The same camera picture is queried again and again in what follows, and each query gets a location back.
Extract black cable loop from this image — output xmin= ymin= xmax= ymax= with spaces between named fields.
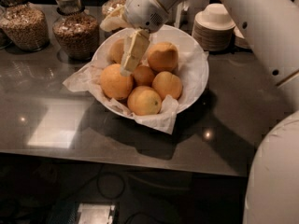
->
xmin=96 ymin=171 xmax=127 ymax=201

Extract orange back left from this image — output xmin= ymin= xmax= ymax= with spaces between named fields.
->
xmin=109 ymin=38 xmax=124 ymax=63

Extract small orange centre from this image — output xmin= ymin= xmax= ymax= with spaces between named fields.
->
xmin=133 ymin=65 xmax=155 ymax=86

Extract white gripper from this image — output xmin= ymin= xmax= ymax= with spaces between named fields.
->
xmin=100 ymin=0 xmax=175 ymax=77

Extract orange front left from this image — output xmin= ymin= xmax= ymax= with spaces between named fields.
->
xmin=99 ymin=63 xmax=134 ymax=100

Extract glass cereal jar middle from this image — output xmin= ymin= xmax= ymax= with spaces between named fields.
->
xmin=52 ymin=0 xmax=100 ymax=61

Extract short stack paper bowls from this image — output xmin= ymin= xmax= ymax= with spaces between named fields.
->
xmin=234 ymin=27 xmax=250 ymax=49

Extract tall stack paper bowls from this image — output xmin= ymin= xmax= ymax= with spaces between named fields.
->
xmin=192 ymin=3 xmax=235 ymax=52

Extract glass jar far left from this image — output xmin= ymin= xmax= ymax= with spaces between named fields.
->
xmin=0 ymin=7 xmax=12 ymax=49

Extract orange back right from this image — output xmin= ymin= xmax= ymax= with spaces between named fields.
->
xmin=147 ymin=42 xmax=178 ymax=72

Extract glass cereal jar left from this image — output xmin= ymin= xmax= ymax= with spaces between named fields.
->
xmin=0 ymin=0 xmax=50 ymax=51

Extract grey box under table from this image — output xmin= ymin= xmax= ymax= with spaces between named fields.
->
xmin=49 ymin=201 xmax=120 ymax=224

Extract white paper liner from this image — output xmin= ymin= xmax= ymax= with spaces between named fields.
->
xmin=62 ymin=23 xmax=210 ymax=135

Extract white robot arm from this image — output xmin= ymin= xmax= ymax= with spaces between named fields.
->
xmin=101 ymin=0 xmax=299 ymax=224

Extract white appliance behind bottle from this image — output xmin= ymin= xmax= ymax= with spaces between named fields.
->
xmin=167 ymin=0 xmax=209 ymax=28

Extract white bowl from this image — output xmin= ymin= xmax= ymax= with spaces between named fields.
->
xmin=91 ymin=25 xmax=209 ymax=114

